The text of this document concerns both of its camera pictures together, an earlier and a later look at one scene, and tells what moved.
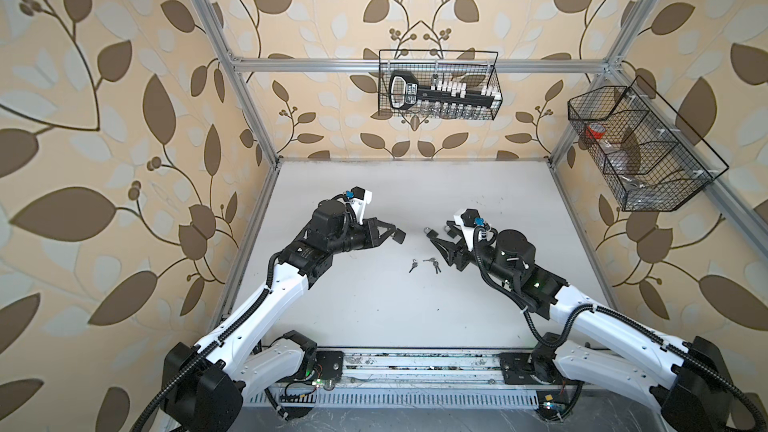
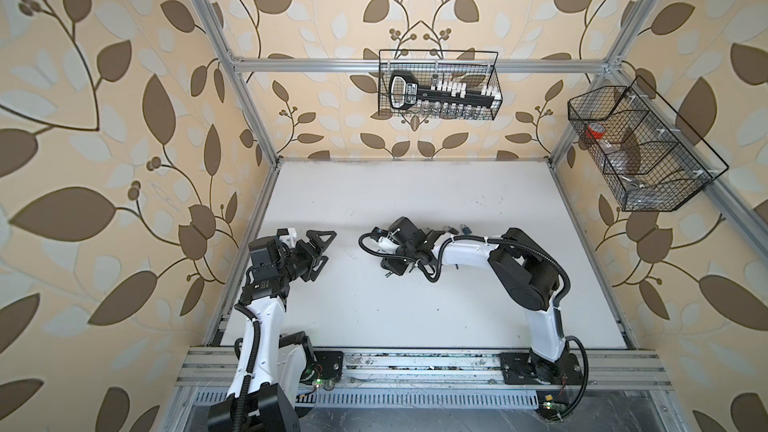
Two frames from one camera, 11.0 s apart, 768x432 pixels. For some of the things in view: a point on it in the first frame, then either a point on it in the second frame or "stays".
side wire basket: (654, 160) stays
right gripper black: (459, 251) to (389, 263)
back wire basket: (433, 83) stays
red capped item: (595, 130) stays
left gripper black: (372, 238) to (314, 259)
